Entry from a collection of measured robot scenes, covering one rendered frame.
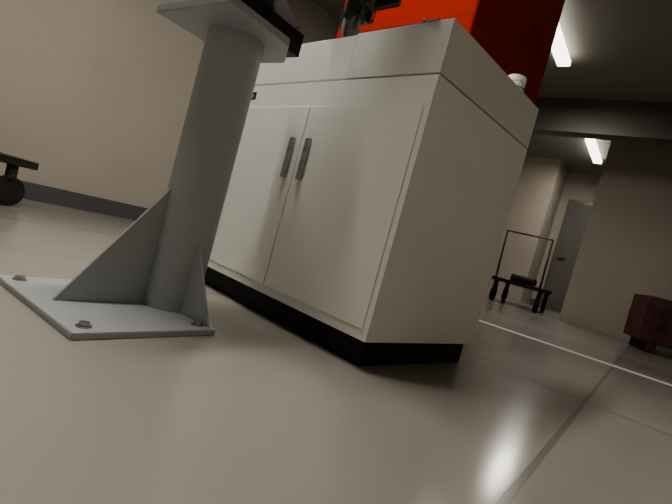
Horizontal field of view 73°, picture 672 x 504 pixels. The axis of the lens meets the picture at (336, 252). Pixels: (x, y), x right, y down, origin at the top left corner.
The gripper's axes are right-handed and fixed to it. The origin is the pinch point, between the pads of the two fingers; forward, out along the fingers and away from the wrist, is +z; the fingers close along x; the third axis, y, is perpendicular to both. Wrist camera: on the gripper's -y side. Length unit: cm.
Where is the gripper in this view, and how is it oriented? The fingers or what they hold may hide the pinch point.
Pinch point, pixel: (344, 39)
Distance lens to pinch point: 167.1
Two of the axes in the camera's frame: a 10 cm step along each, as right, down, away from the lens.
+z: -2.6, 9.6, 0.4
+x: -6.9, -2.2, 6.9
